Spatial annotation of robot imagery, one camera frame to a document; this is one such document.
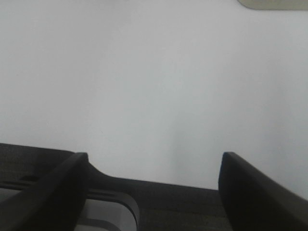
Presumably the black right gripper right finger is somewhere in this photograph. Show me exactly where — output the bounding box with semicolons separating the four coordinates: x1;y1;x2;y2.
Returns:
218;152;308;231

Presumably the dark grey towel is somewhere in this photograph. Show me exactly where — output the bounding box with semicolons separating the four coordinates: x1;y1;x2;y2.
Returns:
0;143;232;231

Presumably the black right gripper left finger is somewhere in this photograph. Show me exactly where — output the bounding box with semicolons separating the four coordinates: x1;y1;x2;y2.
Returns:
0;153;89;231

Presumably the beige basket grey rim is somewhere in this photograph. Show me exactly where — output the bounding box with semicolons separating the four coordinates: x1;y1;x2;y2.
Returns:
238;0;308;11

